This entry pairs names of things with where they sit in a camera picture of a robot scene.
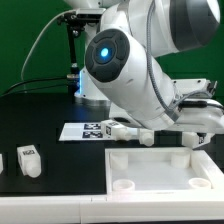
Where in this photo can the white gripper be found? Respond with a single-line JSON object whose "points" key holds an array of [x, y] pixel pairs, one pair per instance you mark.
{"points": [[196, 114]]}

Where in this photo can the white square tabletop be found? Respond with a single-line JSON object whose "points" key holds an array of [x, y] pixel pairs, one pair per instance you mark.
{"points": [[162, 169]]}

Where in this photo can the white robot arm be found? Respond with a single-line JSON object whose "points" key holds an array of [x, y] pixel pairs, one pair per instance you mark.
{"points": [[120, 59]]}

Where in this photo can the white paper with markers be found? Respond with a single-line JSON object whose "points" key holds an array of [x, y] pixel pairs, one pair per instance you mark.
{"points": [[87, 132]]}

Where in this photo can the white L-shaped obstacle wall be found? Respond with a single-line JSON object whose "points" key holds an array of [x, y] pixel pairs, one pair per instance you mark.
{"points": [[177, 205]]}

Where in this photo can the black camera stand pole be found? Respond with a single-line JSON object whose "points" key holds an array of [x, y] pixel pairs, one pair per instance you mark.
{"points": [[74, 76]]}

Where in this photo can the black camera on stand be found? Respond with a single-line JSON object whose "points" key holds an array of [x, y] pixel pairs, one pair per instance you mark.
{"points": [[83, 15]]}

